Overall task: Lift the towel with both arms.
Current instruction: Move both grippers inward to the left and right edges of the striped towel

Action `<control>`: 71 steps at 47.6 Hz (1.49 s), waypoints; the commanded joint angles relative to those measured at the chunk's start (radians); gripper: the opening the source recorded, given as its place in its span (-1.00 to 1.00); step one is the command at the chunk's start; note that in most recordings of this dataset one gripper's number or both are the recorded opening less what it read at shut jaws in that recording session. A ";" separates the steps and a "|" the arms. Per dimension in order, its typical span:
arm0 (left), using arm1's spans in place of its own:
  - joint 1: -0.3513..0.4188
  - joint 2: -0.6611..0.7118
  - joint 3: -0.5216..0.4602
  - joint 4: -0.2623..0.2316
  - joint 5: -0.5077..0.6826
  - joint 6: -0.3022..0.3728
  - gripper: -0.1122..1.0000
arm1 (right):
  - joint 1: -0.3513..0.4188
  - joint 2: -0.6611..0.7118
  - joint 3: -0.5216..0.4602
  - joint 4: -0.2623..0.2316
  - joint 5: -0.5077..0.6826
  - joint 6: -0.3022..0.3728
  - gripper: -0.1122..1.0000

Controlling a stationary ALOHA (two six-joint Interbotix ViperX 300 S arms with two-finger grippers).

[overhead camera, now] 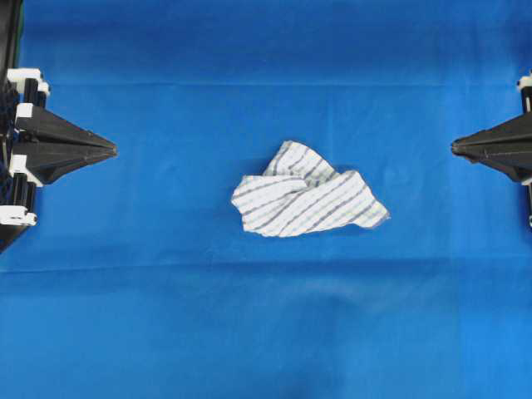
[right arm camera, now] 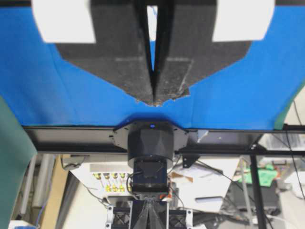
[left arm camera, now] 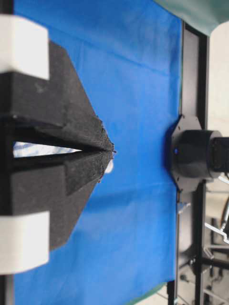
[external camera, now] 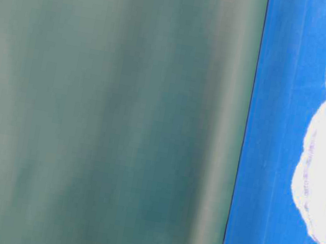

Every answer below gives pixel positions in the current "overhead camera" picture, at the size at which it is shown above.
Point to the white blue-striped towel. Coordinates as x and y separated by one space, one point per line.
301 193

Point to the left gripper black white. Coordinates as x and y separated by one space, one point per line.
23 95

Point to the black frame post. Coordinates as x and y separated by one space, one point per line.
11 15

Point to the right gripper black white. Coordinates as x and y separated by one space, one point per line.
515 130

